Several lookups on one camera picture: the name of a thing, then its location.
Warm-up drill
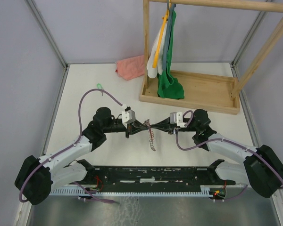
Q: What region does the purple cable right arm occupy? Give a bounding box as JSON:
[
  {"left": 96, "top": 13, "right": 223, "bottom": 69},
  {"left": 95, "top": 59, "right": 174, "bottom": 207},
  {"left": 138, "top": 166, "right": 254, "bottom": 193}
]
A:
[{"left": 175, "top": 110, "right": 283, "bottom": 202}]

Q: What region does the grey slotted cable duct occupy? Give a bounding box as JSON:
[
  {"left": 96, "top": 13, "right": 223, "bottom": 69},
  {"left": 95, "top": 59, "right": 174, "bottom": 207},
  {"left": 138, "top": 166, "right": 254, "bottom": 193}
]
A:
[{"left": 50, "top": 185, "right": 213, "bottom": 197}]

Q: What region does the pink cloth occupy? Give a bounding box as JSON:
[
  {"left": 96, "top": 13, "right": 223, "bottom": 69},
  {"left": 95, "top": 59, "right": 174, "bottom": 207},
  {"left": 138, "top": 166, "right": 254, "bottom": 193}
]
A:
[{"left": 115, "top": 55, "right": 144, "bottom": 81}]

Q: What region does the yellow clothes hanger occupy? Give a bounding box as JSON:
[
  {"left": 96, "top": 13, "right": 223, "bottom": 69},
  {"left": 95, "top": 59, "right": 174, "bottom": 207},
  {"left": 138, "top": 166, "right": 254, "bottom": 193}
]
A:
[{"left": 151, "top": 0, "right": 171, "bottom": 71}]

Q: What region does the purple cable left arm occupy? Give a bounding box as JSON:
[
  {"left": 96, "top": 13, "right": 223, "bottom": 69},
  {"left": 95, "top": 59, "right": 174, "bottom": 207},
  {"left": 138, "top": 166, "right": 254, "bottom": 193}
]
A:
[{"left": 18, "top": 88, "right": 128, "bottom": 204}]

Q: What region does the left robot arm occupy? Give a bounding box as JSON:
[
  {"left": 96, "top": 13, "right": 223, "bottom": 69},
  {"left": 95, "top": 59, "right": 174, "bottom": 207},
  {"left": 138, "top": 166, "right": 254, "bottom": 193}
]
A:
[{"left": 15, "top": 107, "right": 174, "bottom": 205}]

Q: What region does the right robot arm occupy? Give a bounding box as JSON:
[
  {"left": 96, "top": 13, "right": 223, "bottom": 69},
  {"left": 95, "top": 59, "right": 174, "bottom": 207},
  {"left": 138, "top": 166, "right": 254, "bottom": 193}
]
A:
[{"left": 169, "top": 109, "right": 283, "bottom": 198}]

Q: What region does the wooden clothes rack tray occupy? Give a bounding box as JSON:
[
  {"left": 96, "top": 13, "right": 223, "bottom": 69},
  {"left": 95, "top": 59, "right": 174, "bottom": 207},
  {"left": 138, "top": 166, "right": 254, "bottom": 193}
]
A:
[{"left": 139, "top": 0, "right": 283, "bottom": 114}]

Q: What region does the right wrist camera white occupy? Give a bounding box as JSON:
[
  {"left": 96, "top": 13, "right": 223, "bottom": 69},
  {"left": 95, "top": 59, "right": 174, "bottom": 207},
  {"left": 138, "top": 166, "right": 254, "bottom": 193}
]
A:
[{"left": 169, "top": 112, "right": 186, "bottom": 128}]

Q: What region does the grey clothes hanger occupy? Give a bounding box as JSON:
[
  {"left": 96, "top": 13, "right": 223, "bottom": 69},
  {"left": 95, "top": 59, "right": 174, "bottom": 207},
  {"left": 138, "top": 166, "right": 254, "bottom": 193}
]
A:
[{"left": 162, "top": 3, "right": 176, "bottom": 71}]

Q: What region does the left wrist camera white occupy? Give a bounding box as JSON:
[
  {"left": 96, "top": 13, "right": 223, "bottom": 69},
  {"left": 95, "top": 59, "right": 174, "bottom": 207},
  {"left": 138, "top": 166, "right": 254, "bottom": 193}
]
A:
[{"left": 121, "top": 104, "right": 136, "bottom": 127}]

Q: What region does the white hanging garment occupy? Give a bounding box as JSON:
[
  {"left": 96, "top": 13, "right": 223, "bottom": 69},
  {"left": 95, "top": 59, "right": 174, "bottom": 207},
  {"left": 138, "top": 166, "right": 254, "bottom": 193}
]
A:
[{"left": 146, "top": 25, "right": 168, "bottom": 79}]

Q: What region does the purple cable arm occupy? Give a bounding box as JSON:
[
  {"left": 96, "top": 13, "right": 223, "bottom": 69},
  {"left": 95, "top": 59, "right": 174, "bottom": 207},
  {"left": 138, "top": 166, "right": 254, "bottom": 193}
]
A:
[
  {"left": 18, "top": 88, "right": 128, "bottom": 204},
  {"left": 175, "top": 110, "right": 283, "bottom": 202}
]

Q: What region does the key with green tag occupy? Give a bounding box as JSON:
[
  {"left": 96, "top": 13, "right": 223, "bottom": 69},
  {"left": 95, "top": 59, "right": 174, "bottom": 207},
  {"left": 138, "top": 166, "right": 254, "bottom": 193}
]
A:
[{"left": 97, "top": 83, "right": 104, "bottom": 96}]

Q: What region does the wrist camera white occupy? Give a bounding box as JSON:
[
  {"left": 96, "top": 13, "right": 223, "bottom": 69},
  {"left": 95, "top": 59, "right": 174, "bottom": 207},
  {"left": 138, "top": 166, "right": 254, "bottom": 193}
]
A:
[
  {"left": 169, "top": 112, "right": 186, "bottom": 128},
  {"left": 121, "top": 104, "right": 136, "bottom": 127}
]

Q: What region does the green hanging garment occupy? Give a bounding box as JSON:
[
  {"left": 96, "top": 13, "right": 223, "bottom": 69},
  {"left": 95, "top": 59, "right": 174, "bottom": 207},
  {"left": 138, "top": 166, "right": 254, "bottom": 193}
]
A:
[{"left": 157, "top": 11, "right": 184, "bottom": 99}]

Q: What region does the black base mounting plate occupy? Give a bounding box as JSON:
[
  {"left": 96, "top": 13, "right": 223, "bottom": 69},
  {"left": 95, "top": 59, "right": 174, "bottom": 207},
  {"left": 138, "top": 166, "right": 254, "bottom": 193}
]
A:
[{"left": 76, "top": 160, "right": 235, "bottom": 191}]

